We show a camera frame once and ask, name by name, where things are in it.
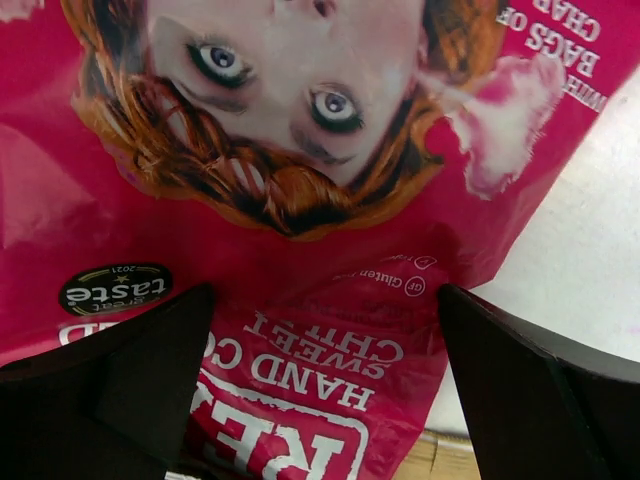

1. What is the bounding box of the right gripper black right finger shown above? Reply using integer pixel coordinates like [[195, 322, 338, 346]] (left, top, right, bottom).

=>
[[437, 285, 639, 480]]

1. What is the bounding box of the pink hand cooked chips bag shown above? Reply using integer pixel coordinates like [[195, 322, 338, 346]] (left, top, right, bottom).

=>
[[1, 1, 639, 479]]

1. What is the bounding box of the tan kraft snack bag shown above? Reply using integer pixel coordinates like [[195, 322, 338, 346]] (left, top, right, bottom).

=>
[[393, 430, 481, 480]]

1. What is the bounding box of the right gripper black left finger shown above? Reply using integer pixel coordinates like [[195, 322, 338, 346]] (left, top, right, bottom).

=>
[[1, 285, 214, 479]]

